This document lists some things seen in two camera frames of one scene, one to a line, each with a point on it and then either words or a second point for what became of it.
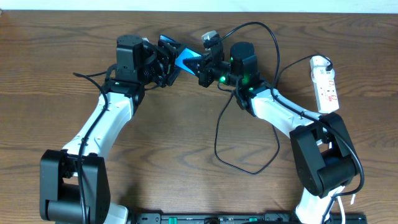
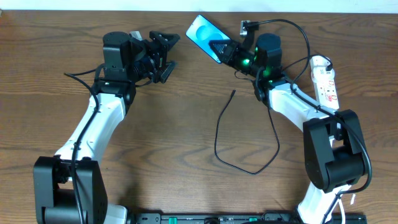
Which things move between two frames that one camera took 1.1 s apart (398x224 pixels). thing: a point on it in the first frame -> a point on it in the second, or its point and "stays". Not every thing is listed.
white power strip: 325,85 stays
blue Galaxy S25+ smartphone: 183,52 -> 202,32
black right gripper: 204,71 -> 232,53
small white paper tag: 353,200 stays
